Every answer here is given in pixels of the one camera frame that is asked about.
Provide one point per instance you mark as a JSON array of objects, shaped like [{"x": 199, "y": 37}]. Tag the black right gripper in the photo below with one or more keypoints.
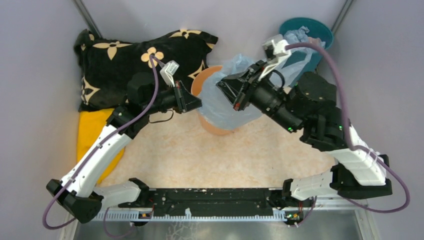
[{"x": 238, "y": 88}]

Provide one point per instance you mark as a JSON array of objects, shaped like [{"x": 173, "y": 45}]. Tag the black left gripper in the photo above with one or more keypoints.
[{"x": 185, "y": 100}]

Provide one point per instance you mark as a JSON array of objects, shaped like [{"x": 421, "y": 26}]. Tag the orange plastic bin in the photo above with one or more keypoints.
[{"x": 197, "y": 89}]

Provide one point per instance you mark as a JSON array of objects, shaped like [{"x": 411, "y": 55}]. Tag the light blue trash bag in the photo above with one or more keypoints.
[{"x": 219, "y": 110}]

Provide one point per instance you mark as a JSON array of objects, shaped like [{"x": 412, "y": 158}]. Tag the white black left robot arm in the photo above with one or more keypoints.
[{"x": 77, "y": 192}]

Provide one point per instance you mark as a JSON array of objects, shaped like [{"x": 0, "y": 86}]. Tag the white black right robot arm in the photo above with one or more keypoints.
[{"x": 311, "y": 107}]

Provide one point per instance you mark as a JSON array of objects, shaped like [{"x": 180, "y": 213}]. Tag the crumpled blue bag in bin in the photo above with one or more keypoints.
[{"x": 301, "y": 35}]

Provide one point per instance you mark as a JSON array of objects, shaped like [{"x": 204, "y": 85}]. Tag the black floral pillow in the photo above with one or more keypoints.
[{"x": 108, "y": 65}]

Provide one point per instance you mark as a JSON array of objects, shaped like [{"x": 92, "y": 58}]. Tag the yellow cloth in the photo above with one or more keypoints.
[{"x": 90, "y": 126}]

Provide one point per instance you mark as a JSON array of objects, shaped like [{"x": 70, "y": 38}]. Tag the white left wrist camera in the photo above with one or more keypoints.
[{"x": 167, "y": 72}]

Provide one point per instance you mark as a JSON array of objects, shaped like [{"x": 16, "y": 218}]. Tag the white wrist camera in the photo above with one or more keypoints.
[
  {"x": 275, "y": 52},
  {"x": 167, "y": 72}
]

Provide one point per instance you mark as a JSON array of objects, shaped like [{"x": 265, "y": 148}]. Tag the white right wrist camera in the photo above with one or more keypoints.
[{"x": 275, "y": 52}]

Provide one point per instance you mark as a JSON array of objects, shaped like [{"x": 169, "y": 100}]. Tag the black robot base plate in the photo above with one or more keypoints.
[{"x": 215, "y": 202}]

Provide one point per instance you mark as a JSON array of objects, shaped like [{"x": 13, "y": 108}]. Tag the aluminium frame rail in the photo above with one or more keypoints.
[{"x": 346, "y": 7}]

